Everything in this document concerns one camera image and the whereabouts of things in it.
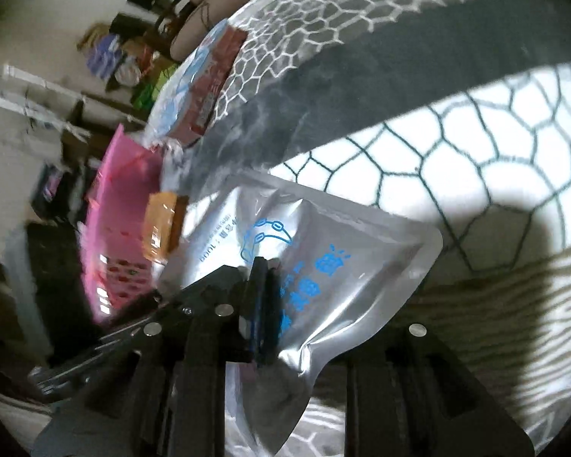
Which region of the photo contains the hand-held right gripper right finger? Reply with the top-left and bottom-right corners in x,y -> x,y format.
345,324 -> 536,457

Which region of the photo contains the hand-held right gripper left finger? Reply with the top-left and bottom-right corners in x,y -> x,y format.
31,257 -> 284,457

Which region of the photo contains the silver foil pouch blue print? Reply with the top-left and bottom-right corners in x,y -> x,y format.
159,171 -> 443,455

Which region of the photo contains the pink plastic basket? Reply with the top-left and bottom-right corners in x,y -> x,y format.
83,124 -> 165,317

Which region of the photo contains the orange sauce packet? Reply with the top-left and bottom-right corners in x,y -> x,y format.
142,192 -> 188,262

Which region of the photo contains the grey white patterned tablecloth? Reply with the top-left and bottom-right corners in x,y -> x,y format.
171,0 -> 571,457

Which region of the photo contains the wrapped pack of blue-lid cups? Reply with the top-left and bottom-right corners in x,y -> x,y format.
145,19 -> 248,149

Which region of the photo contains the stack of blue boxes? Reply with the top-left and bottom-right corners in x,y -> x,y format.
86,33 -> 124,77

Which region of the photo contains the white garment steamer stand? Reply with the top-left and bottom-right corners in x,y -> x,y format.
0,64 -> 91,139

